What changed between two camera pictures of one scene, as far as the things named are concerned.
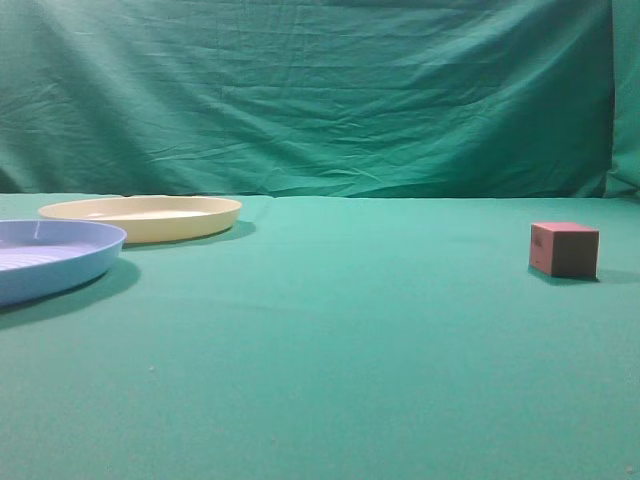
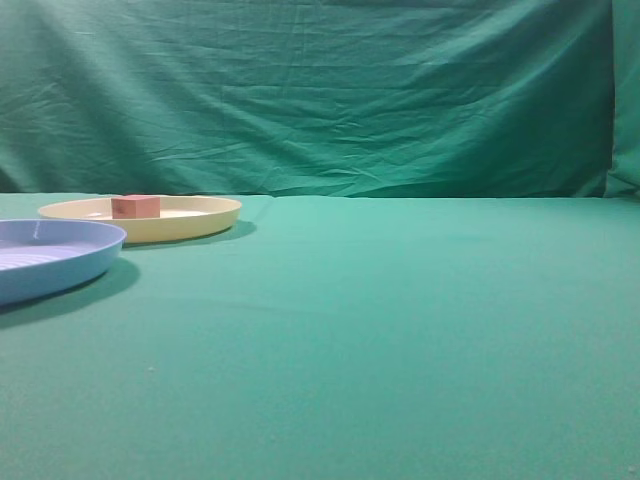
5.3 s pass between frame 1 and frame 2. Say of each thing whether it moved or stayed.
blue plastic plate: stayed
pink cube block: moved
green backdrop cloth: stayed
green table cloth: stayed
